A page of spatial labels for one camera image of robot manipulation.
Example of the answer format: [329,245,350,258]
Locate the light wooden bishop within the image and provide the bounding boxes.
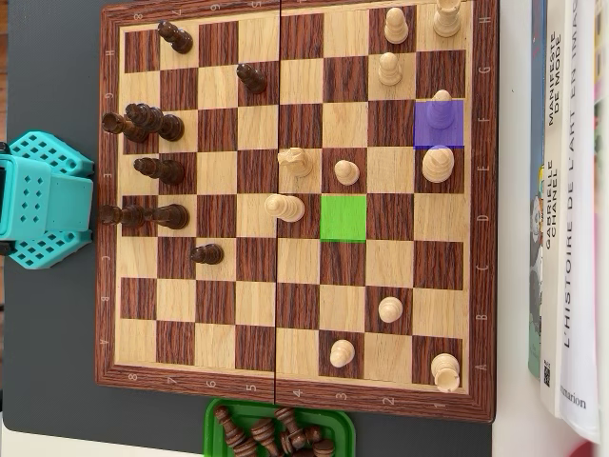
[424,89,456,130]

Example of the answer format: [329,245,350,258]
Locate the light wooden queen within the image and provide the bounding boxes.
[264,192,305,224]

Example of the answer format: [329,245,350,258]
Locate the wooden folding chessboard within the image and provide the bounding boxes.
[93,0,500,425]

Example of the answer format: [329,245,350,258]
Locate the light wooden knight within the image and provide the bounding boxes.
[277,146,315,180]

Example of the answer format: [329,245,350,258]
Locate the light wooden pawn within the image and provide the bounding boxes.
[383,7,410,46]
[333,159,361,187]
[329,338,357,368]
[378,296,404,324]
[378,50,404,87]

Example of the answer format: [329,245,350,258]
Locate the dark wooden pawn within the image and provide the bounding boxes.
[189,243,226,267]
[236,63,268,95]
[156,20,195,55]

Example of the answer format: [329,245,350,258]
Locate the light wooden king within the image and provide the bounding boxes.
[421,145,456,185]

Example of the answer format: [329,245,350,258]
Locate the light wooden rook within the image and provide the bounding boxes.
[430,351,462,394]
[432,0,463,39]

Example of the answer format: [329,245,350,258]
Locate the green plastic tray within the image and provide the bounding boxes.
[203,398,357,457]

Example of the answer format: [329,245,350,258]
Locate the dark wooden rook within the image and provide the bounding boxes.
[101,111,151,144]

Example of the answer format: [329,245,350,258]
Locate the white Chanel manifeste book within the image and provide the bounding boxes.
[540,0,573,419]

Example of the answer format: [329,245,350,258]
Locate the dark grey table mat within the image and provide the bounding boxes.
[0,0,494,457]

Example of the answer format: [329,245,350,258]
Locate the blue illustrated book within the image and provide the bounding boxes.
[526,0,548,382]

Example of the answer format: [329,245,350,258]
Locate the white book coloured marks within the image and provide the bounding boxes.
[590,0,609,444]

